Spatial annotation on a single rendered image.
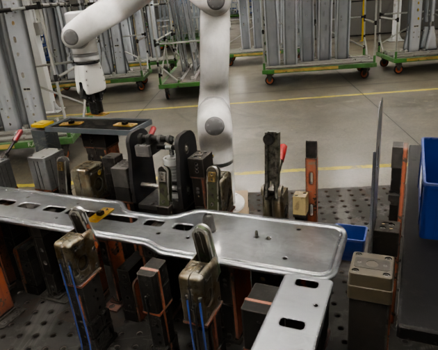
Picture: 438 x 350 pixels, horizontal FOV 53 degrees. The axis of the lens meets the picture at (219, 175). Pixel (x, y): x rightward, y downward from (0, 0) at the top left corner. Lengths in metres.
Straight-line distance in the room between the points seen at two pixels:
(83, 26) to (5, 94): 4.09
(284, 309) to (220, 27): 0.97
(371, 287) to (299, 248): 0.22
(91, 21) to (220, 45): 0.40
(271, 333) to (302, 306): 0.09
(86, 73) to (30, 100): 3.88
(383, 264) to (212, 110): 0.81
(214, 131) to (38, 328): 0.80
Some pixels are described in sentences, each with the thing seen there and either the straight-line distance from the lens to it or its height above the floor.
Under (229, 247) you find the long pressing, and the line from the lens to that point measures 1.03.
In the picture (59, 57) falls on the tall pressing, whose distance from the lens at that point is 9.08.
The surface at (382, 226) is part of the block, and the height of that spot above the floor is 1.08.
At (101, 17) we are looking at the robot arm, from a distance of 1.45.
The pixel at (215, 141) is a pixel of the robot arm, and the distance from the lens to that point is 1.50.
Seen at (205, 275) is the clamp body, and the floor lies 1.04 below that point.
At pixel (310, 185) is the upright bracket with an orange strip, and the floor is 1.08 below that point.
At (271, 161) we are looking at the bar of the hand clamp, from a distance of 1.14.
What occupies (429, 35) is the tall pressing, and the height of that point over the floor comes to 0.57.
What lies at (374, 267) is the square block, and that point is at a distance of 0.87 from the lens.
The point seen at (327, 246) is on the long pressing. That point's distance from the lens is 1.03.
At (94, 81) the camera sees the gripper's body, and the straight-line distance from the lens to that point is 1.56.
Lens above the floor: 1.55
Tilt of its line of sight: 22 degrees down
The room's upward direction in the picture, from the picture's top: 5 degrees counter-clockwise
